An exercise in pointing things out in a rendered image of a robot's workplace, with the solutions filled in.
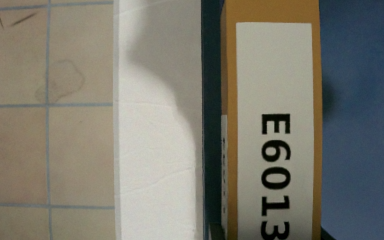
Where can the dark blue low platform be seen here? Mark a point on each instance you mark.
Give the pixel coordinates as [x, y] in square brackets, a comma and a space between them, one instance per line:
[352, 58]

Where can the tan welding electrode pack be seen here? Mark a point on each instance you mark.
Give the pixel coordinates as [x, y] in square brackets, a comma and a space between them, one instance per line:
[271, 123]

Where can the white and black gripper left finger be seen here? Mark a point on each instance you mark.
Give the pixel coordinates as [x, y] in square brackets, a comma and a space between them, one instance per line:
[216, 231]

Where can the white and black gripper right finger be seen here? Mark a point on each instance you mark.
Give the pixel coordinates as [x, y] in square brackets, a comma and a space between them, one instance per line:
[324, 235]

